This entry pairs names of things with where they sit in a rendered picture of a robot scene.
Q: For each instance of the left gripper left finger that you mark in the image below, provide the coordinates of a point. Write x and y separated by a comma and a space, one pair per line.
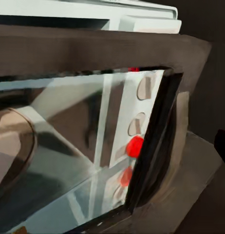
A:
9, 147

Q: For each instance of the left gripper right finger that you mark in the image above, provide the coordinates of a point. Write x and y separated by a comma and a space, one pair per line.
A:
220, 143

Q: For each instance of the fridge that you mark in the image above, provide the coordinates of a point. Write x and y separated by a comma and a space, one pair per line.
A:
205, 19

